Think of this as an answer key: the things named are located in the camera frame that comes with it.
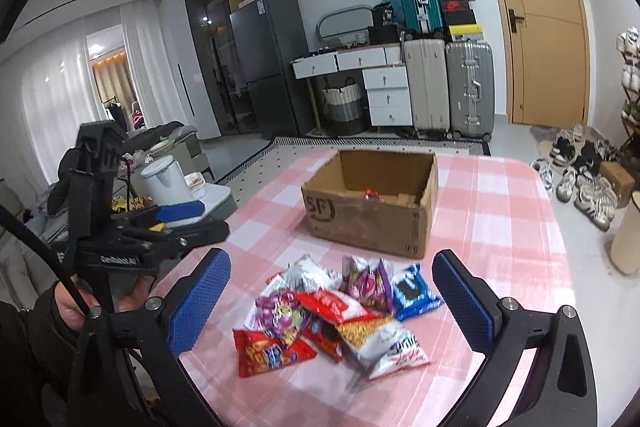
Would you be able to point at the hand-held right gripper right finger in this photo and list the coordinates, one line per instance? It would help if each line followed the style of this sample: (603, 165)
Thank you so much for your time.
(465, 302)

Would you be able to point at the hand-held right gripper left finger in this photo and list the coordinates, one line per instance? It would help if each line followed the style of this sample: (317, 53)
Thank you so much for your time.
(200, 302)

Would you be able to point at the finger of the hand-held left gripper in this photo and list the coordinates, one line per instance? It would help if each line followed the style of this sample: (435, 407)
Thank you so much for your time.
(200, 232)
(180, 213)

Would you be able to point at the purple snack packet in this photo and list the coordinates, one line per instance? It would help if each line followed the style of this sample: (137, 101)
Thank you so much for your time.
(280, 312)
(362, 284)

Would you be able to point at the red fries snack packet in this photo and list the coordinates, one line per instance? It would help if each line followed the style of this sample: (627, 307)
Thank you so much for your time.
(360, 332)

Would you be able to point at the brown cardboard box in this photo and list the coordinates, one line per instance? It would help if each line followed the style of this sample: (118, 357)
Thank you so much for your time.
(365, 217)

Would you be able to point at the person's left forearm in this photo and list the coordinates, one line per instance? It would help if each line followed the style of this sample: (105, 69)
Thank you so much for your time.
(30, 357)

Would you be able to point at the person's left hand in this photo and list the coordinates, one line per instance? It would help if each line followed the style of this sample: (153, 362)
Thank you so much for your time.
(131, 297)

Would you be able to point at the white lidded bucket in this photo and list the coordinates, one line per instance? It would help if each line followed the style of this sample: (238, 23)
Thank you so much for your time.
(165, 182)

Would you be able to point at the blue cookie packet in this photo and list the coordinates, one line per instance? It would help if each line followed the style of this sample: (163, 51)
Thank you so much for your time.
(415, 294)

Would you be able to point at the grey armchair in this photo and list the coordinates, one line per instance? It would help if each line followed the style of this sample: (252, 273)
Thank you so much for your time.
(175, 147)

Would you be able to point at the red chips snack packet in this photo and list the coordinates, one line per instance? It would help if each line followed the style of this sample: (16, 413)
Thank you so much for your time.
(260, 352)

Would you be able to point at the grey sofa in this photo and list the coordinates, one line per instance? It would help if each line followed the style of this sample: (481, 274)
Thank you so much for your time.
(20, 247)

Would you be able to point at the pink checked tablecloth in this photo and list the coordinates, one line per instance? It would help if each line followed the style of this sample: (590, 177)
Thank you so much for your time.
(500, 217)

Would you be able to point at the white sheer curtain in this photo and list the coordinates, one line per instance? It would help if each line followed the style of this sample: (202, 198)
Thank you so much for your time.
(145, 57)
(55, 107)

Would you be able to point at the silver snack packet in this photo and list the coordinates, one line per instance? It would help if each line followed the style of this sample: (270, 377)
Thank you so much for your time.
(312, 274)

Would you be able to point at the red cookie packet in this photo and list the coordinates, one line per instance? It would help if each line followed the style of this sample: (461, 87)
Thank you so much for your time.
(325, 337)

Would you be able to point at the small red snack packet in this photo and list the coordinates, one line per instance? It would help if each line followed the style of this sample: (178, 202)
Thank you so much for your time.
(372, 194)

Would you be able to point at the white wardrobe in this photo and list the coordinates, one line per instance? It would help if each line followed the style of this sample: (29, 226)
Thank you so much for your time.
(175, 57)

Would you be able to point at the pile of shoes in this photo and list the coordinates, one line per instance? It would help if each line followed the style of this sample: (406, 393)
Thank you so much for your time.
(585, 187)

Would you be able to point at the wooden broom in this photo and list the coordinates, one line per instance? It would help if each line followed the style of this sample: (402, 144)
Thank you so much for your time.
(314, 107)

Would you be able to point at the beige cylindrical bin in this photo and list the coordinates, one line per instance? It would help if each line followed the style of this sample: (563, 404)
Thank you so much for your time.
(627, 232)

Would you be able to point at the dark grey fridge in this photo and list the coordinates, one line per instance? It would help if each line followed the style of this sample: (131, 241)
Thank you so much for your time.
(270, 57)

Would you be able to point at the dark glass cabinet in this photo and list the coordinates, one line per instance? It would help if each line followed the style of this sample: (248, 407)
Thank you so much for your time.
(210, 32)

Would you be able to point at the grey door mat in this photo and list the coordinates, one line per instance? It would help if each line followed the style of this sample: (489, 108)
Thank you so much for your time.
(542, 134)

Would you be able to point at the woven laundry basket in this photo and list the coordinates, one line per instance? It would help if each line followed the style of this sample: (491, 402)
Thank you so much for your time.
(342, 107)

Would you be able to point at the small cardboard box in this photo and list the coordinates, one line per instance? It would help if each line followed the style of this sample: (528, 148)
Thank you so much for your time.
(617, 182)

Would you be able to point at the silver suitcase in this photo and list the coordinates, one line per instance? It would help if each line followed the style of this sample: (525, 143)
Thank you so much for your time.
(470, 82)

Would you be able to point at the beige suitcase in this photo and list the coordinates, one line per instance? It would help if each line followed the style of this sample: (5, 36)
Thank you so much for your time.
(425, 82)

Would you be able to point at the white desk with drawers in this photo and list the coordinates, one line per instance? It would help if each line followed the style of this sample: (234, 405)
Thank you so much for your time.
(385, 82)

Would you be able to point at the wooden shoe rack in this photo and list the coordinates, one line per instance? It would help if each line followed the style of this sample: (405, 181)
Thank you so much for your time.
(627, 122)

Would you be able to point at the wooden door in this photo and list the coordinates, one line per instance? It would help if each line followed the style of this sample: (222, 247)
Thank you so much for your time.
(540, 57)

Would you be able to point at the plain black box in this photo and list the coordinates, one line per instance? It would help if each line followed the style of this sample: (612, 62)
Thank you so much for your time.
(385, 36)

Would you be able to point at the group of racked shoes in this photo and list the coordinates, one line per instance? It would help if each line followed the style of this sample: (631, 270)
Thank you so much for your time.
(631, 77)

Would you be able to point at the plain black shoebox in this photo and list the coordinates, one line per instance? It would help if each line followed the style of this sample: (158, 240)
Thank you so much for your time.
(459, 18)

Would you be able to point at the black printed box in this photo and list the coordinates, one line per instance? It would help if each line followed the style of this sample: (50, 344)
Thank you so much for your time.
(383, 14)

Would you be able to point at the red shoebox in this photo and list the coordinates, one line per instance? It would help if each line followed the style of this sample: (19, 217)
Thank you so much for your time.
(455, 5)

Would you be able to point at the oval metal mirror frame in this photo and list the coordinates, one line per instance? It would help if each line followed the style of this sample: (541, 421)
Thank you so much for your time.
(345, 8)

